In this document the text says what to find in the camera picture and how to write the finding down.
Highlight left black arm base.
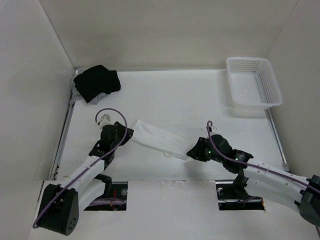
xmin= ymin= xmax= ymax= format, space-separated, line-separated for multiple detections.
xmin=79 ymin=174 xmax=129 ymax=211

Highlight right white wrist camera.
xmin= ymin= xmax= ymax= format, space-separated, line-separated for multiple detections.
xmin=209 ymin=125 xmax=220 ymax=135

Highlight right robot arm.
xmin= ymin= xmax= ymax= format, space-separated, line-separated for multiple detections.
xmin=186 ymin=134 xmax=320 ymax=227

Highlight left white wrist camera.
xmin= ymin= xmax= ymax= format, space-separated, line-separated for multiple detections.
xmin=97 ymin=114 xmax=112 ymax=129

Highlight white plastic basket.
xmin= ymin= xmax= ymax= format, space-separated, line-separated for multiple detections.
xmin=226 ymin=57 xmax=283 ymax=111

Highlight black folded tank top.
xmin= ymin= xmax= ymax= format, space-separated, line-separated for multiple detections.
xmin=74 ymin=65 xmax=121 ymax=104

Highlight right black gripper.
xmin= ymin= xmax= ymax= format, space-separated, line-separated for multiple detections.
xmin=186 ymin=136 xmax=225 ymax=164

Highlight white tank top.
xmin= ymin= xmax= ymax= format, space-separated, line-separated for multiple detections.
xmin=131 ymin=119 xmax=194 ymax=161

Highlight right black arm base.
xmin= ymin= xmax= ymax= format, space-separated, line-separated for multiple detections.
xmin=215 ymin=176 xmax=265 ymax=211

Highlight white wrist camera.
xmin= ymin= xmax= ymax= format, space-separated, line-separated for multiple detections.
xmin=209 ymin=125 xmax=220 ymax=135
xmin=97 ymin=114 xmax=112 ymax=129

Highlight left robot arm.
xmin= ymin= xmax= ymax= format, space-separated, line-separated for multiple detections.
xmin=32 ymin=122 xmax=134 ymax=236

